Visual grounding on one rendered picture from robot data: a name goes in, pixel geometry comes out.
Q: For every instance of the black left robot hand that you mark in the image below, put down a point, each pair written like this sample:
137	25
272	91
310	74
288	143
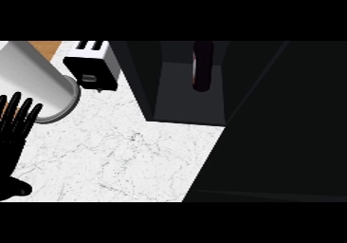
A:
7	133

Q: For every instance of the dark grey open cabinet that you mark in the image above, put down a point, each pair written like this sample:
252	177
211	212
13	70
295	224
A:
180	91

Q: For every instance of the dark wine bottle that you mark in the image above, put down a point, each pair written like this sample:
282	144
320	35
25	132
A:
202	66

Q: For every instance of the white and black toaster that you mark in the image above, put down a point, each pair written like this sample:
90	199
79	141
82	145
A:
94	68

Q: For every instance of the brown wooden board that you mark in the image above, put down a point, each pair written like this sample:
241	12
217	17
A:
44	48

